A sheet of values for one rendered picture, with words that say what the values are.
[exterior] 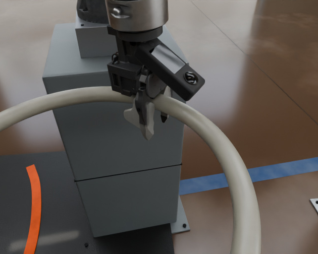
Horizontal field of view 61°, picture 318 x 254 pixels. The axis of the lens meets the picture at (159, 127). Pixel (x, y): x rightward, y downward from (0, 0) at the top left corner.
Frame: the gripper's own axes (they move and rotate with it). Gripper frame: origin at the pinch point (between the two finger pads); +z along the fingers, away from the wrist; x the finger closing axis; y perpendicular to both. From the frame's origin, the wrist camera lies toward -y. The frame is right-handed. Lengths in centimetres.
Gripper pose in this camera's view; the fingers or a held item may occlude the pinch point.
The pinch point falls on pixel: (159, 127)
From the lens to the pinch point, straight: 53.2
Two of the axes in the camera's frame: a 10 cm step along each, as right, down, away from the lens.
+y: -8.5, -3.0, 4.3
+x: -5.2, 5.8, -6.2
